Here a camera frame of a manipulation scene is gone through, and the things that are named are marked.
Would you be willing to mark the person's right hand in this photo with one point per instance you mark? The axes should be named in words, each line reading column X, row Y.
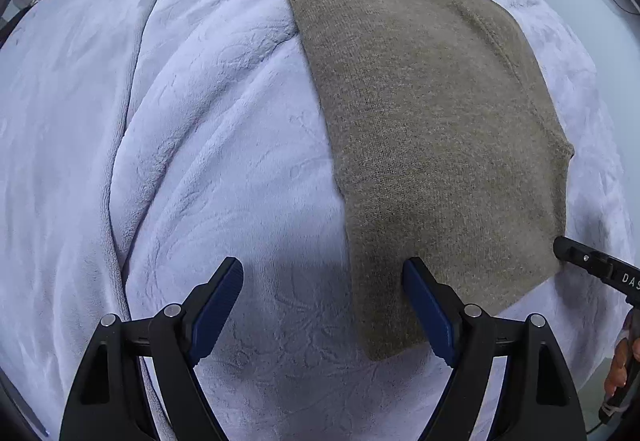
column 617, row 374

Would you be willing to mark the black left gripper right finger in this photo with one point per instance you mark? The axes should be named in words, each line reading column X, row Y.
column 538, row 399

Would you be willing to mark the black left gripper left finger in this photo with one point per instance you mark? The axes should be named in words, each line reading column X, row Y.
column 107, row 400

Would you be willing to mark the olive knit sweater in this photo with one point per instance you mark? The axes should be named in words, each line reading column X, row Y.
column 446, row 146

